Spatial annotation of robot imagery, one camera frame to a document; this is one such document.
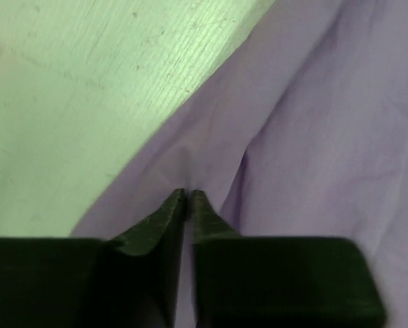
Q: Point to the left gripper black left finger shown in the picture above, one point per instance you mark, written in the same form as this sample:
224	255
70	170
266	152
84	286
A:
130	280

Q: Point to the purple trousers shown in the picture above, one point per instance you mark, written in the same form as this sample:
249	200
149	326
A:
303	130

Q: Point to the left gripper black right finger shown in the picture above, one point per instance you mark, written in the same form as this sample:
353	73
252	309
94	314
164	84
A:
278	281

